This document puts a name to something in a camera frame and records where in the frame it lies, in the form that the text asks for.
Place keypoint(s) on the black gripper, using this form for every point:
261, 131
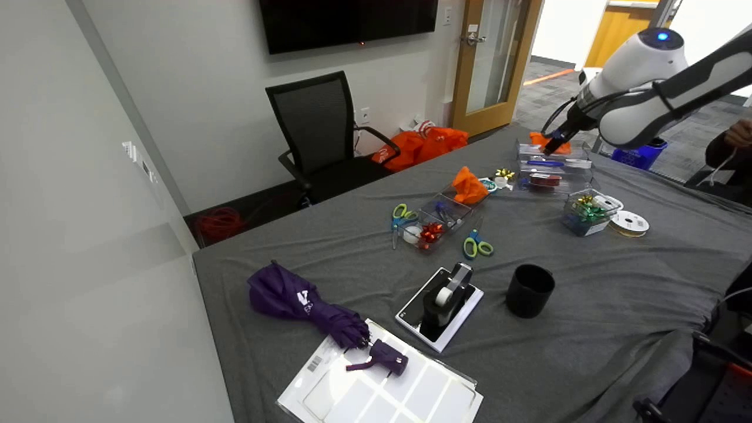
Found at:
577, 119

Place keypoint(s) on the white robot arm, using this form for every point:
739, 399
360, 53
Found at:
646, 85

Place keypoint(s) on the white ribbon spool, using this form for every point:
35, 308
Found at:
631, 224

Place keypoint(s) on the black tape dispenser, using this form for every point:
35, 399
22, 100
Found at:
444, 298

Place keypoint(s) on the clear box far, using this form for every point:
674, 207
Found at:
567, 170

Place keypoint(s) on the clear box of bows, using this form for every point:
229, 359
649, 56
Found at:
586, 212

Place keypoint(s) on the wooden door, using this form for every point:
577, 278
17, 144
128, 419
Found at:
494, 51

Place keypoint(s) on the blue green scissors front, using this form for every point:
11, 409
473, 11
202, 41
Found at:
476, 246

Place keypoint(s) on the blue green scissors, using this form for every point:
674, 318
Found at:
402, 215
476, 246

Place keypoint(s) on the orange bag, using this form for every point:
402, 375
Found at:
419, 146

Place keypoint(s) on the grey tablecloth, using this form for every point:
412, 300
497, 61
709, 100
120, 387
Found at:
619, 326

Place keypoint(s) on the black cup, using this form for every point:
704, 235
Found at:
528, 291

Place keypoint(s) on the blue green scissors back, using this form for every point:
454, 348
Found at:
402, 215

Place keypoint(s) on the white tray under dispenser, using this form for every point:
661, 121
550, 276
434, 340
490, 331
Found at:
412, 313

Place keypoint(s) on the black office chair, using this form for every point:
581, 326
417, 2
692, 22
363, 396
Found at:
317, 126

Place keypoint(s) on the white label sheets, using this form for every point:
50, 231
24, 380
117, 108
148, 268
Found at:
325, 390

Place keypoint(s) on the purple folded umbrella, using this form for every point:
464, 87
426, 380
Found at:
284, 295

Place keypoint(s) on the wall television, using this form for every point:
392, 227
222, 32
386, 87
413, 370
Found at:
308, 25

